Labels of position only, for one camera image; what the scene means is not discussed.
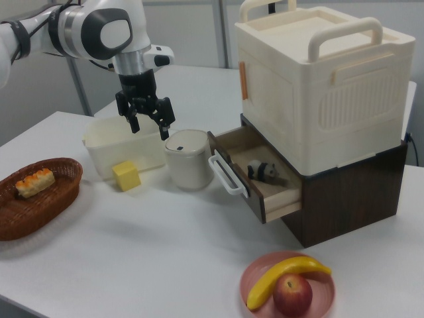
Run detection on black wall cable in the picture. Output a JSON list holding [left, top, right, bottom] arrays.
[[404, 131, 419, 166]]

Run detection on red apple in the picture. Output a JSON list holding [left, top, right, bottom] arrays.
[[272, 273, 313, 317]]

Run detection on yellow banana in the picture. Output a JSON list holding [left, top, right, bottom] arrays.
[[246, 256, 332, 311]]

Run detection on pink plate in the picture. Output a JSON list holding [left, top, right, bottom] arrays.
[[240, 250, 336, 318]]

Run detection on bread with orange topping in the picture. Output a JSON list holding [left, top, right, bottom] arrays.
[[15, 168, 56, 199]]

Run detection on brown wicker basket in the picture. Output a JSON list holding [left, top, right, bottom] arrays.
[[0, 157, 83, 242]]

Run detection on white lidded trash can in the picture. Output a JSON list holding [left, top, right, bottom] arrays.
[[164, 129, 215, 191]]

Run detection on white plastic bin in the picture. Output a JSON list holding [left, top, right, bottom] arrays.
[[81, 115, 167, 182]]

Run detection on yellow cube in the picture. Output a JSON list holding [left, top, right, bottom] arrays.
[[111, 160, 142, 192]]

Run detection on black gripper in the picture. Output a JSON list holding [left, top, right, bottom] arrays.
[[115, 69, 176, 142]]

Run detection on dark brown wooden cabinet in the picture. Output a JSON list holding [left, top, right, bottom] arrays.
[[240, 112, 409, 249]]

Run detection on panda toy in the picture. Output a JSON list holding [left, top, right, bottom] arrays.
[[246, 159, 281, 182]]

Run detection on wooden drawer with white handle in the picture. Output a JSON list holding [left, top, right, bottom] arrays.
[[207, 125, 303, 225]]

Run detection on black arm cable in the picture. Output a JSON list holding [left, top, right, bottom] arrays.
[[9, 0, 80, 67]]

